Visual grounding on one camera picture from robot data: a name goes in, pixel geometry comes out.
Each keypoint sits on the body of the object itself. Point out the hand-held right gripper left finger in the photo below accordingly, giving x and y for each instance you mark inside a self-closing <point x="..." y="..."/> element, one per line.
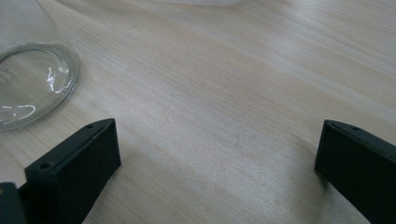
<point x="71" y="168"/>

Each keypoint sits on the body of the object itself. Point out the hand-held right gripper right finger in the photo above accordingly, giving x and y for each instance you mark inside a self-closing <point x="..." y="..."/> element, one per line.
<point x="361" y="165"/>

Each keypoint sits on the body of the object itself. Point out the clear glass cup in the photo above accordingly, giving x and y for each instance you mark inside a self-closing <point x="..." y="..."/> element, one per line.
<point x="31" y="74"/>

